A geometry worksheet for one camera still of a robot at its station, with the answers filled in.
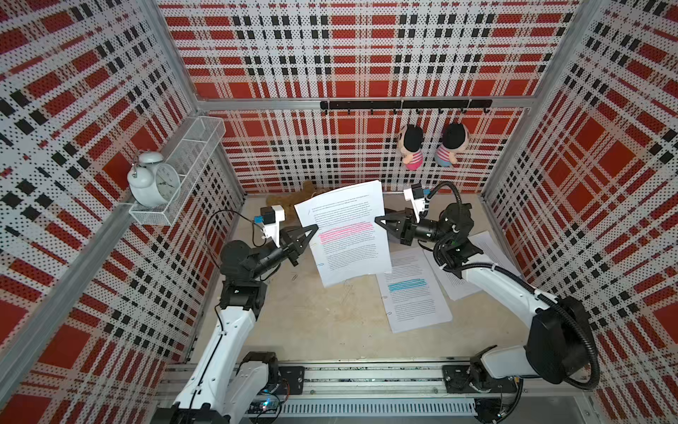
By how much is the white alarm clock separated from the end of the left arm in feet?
0.98

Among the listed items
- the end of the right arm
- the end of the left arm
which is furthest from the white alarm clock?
the end of the right arm

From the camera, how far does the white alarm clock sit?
595mm

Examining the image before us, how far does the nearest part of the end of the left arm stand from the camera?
1.93 feet
